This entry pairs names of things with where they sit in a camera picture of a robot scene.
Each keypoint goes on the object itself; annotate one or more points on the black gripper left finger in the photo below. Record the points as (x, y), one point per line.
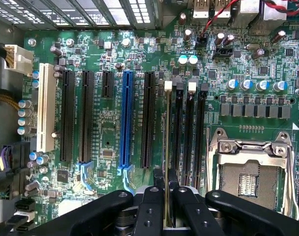
(149, 211)

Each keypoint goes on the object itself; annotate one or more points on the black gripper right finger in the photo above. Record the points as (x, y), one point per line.
(193, 214)

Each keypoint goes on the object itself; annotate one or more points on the RAM slot with white latch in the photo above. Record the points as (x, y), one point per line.
(190, 127)
(168, 85)

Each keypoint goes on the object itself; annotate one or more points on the RAM slot with black latch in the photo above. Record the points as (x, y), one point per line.
(200, 127)
(178, 118)

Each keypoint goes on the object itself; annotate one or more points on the silver CPU socket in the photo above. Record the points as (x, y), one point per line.
(250, 177)

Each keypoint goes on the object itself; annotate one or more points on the long black expansion slot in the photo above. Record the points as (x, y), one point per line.
(148, 118)
(67, 115)
(86, 115)

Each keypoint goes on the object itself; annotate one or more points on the blue expansion slot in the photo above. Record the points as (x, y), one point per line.
(126, 118)

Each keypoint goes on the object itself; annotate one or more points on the green motherboard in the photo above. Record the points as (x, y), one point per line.
(110, 118)

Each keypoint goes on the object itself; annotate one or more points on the black and white SATA connector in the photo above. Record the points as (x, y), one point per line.
(20, 220)

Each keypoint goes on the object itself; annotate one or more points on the short black expansion slot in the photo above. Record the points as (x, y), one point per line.
(107, 84)

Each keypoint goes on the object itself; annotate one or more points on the blue-topped silver capacitor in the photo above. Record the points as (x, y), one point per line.
(280, 86)
(262, 85)
(232, 84)
(246, 85)

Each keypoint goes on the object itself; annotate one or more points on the white PCI expansion slot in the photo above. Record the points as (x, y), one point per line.
(46, 108)

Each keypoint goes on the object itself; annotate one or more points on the black four-pin header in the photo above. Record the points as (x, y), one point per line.
(223, 52)

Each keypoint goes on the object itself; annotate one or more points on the black fan header connector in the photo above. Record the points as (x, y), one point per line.
(201, 40)

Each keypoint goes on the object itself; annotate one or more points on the white power connector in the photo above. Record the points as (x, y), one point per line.
(19, 60)

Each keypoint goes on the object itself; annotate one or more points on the silver metal port block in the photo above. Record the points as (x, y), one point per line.
(264, 14)

